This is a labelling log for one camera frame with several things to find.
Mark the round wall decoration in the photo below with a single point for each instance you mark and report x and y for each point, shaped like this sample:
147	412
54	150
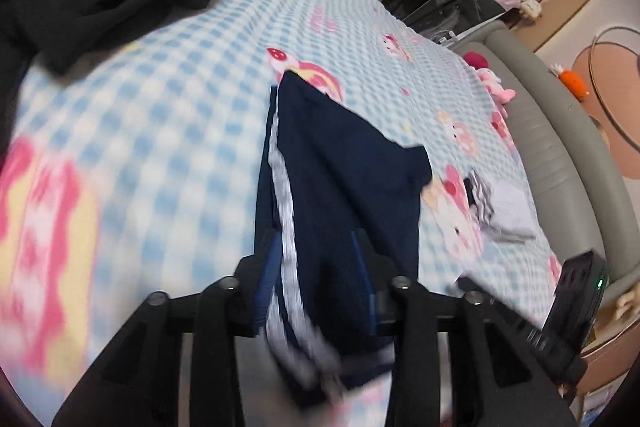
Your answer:
615	107

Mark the orange carrot plush toy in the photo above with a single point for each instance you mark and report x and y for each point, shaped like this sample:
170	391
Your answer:
572	82

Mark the blue checked printed blanket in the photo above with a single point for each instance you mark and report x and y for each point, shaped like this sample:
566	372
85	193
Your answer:
175	107

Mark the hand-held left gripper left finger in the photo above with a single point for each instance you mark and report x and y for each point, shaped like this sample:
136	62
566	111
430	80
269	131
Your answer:
265	277

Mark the navy shorts with silver stripes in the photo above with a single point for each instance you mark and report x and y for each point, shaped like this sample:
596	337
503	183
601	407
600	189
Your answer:
340	177

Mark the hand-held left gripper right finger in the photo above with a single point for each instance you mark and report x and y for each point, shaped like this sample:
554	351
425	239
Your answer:
361	257

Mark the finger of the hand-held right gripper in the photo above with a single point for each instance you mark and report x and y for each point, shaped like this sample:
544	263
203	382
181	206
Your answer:
540	339

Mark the grey padded headboard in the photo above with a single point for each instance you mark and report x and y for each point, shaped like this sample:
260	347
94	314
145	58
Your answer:
555	157

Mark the pink plush toy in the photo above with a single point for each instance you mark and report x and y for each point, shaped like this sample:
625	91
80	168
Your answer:
487	77

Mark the folded grey clothes stack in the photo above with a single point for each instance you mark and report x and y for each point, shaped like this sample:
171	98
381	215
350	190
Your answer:
507	207

